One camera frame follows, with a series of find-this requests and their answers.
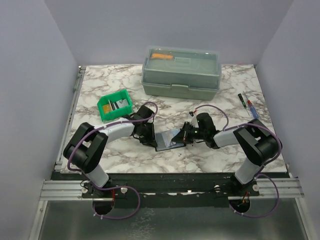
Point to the grey plastic tool box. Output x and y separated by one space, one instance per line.
192 74

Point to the orange handled tool in box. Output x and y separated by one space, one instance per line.
159 56

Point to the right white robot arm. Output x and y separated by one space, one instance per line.
257 142

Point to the grey magnetic stripe card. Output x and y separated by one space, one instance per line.
166 138

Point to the black card holder wallet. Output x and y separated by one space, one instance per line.
165 142

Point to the green handled screwdriver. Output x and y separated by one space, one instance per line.
243 102

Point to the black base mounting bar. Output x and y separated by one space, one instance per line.
168 190

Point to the green plastic bin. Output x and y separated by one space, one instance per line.
113 97

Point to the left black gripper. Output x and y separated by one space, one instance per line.
150 140

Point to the aluminium rail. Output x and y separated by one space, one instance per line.
60 190

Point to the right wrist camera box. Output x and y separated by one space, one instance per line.
193 121

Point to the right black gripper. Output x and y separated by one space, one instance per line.
183 136

